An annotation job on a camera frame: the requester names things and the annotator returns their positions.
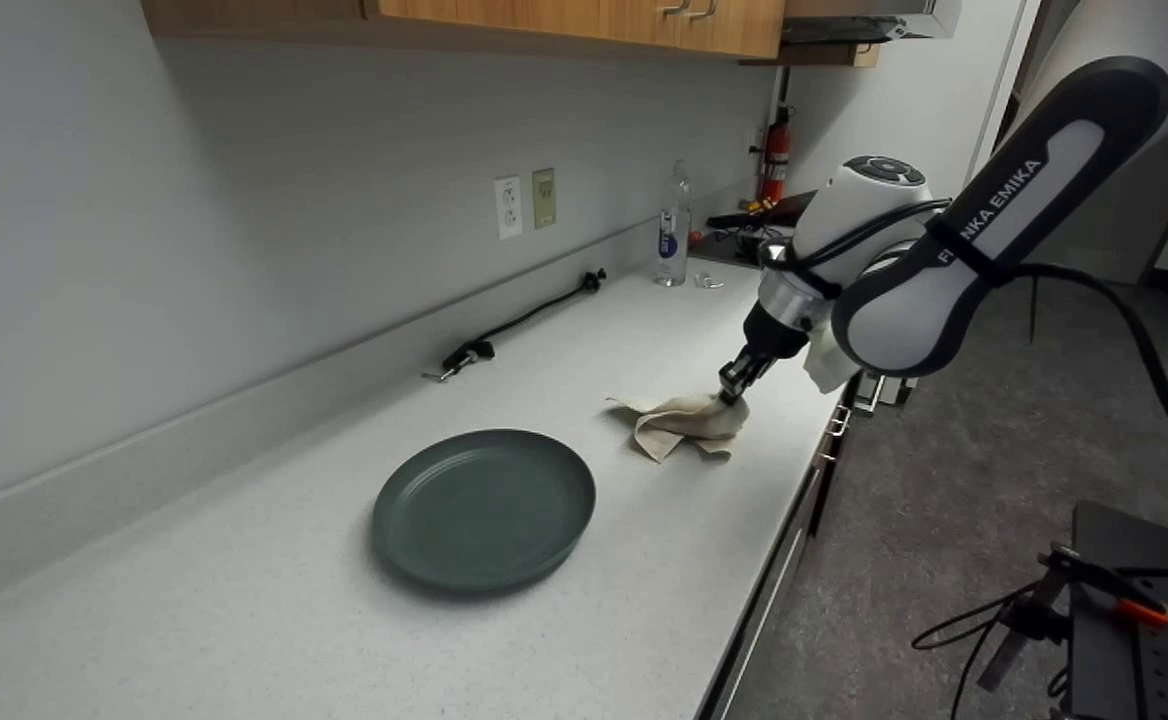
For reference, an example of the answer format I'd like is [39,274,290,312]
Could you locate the stained beige cloth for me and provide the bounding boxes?
[603,387,757,470]

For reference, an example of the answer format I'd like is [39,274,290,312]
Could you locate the silver drawer handle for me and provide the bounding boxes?
[815,400,860,470]
[853,371,921,415]

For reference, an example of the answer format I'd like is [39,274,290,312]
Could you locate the dark green plate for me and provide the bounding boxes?
[369,426,600,598]

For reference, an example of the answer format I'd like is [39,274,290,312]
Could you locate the clear plastic water bottle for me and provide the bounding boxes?
[651,166,698,291]

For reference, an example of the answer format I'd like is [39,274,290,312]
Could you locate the black power cable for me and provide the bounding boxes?
[438,270,612,381]

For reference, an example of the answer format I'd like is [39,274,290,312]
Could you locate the grey range hood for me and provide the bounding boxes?
[781,0,963,69]

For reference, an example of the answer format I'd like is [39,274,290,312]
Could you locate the beige wall plate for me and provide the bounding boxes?
[529,166,561,232]

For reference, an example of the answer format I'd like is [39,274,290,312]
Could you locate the orange-handled clamp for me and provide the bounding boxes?
[1036,542,1168,636]

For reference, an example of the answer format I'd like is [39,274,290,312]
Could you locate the wooden wall cabinet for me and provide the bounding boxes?
[142,0,792,64]

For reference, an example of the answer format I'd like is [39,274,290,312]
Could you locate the black cooktop panel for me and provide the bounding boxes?
[688,226,801,274]

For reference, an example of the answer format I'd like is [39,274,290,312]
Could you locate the black stand table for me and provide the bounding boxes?
[1064,498,1168,720]

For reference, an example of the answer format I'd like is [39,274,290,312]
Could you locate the white wall outlet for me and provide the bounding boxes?
[493,172,529,244]

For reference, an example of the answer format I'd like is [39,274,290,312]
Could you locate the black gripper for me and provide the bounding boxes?
[717,302,815,407]

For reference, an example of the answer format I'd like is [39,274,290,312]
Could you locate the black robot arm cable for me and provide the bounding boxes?
[1010,258,1168,499]

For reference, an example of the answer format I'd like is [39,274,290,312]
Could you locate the red fire extinguisher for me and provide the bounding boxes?
[751,105,798,212]

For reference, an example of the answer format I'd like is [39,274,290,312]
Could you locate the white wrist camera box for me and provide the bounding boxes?
[801,325,871,400]

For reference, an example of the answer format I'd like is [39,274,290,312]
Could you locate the black floor cables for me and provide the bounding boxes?
[907,576,1055,720]

